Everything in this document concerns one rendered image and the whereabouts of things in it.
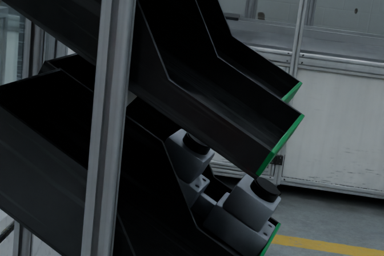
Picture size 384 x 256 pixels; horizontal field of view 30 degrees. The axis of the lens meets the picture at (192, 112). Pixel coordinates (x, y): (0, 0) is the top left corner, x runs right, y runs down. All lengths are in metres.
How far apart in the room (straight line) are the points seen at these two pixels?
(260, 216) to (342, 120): 3.70
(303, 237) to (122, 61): 3.51
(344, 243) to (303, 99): 0.92
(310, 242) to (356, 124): 0.87
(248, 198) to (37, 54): 0.30
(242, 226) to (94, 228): 0.24
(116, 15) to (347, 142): 4.00
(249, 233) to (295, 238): 3.19
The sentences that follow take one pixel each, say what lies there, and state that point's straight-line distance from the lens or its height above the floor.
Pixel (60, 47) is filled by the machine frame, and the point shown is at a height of 1.16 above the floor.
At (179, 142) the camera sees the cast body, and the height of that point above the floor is 1.30.
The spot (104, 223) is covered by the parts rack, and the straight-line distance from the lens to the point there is 0.52.
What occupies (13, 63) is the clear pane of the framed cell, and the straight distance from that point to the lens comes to 1.88.
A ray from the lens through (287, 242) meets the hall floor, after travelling 3.86.
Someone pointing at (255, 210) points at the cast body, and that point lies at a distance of 0.72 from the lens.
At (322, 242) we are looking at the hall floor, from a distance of 3.94.
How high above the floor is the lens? 1.51
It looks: 14 degrees down
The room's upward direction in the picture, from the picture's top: 7 degrees clockwise
